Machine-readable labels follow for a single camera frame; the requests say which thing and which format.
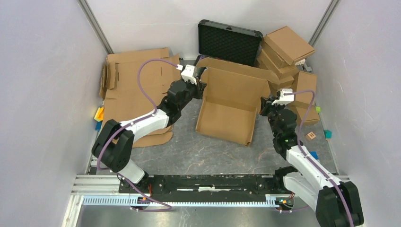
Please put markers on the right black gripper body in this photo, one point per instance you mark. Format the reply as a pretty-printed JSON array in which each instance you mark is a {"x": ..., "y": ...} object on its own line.
[{"x": 268, "y": 109}]

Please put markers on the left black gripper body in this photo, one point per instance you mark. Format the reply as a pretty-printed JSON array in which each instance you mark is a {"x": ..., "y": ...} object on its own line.
[{"x": 193, "y": 91}]

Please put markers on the brown cardboard box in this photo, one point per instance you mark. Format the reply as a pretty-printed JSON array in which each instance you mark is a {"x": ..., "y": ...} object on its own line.
[{"x": 231, "y": 99}]

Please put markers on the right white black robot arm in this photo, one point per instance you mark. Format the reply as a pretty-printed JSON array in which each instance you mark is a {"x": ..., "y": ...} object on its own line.
[{"x": 336, "y": 203}]

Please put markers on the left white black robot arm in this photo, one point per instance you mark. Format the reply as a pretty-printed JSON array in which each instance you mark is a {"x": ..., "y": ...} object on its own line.
[{"x": 114, "y": 143}]

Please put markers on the leaning folded cardboard box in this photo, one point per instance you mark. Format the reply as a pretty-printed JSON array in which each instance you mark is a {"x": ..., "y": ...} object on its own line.
[{"x": 303, "y": 81}]

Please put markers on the low folded cardboard box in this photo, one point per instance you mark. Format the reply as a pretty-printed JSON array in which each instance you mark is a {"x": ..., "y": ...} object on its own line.
[{"x": 311, "y": 118}]

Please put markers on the stacked folded cardboard boxes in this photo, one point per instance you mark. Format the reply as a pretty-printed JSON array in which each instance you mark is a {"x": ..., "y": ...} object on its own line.
[{"x": 282, "y": 73}]

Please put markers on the wooden letter block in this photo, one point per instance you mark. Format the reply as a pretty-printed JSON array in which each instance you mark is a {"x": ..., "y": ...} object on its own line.
[{"x": 310, "y": 136}]

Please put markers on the black poker chip case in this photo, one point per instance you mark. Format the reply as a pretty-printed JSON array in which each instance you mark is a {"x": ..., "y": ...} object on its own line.
[{"x": 230, "y": 43}]

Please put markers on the white plastic connector piece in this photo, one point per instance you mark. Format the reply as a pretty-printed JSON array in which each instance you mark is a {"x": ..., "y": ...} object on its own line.
[{"x": 303, "y": 66}]

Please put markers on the blue toy blocks stack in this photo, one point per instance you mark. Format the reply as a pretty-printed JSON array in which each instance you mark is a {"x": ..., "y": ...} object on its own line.
[{"x": 314, "y": 154}]

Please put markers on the teal toy cube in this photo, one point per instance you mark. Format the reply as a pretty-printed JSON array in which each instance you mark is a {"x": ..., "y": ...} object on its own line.
[{"x": 327, "y": 134}]

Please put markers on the flat cardboard sheet stack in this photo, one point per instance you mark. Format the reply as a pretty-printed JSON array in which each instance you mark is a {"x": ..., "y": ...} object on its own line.
[{"x": 133, "y": 82}]

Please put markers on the yellow orange toy block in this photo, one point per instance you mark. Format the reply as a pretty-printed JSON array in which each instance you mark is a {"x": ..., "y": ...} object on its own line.
[{"x": 99, "y": 115}]

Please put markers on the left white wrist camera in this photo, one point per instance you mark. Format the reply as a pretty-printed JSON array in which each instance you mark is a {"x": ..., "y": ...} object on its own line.
[{"x": 188, "y": 73}]

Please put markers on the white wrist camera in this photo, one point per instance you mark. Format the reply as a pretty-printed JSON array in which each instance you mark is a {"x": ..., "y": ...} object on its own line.
[
  {"x": 188, "y": 73},
  {"x": 284, "y": 97}
]

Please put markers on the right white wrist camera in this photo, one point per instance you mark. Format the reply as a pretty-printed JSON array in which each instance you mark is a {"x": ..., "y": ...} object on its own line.
[{"x": 284, "y": 97}]

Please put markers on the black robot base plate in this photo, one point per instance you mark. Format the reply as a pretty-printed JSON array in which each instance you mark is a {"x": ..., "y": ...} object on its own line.
[{"x": 210, "y": 188}]

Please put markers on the aluminium frame rail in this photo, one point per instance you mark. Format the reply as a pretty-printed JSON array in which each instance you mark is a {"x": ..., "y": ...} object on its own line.
[{"x": 104, "y": 185}]

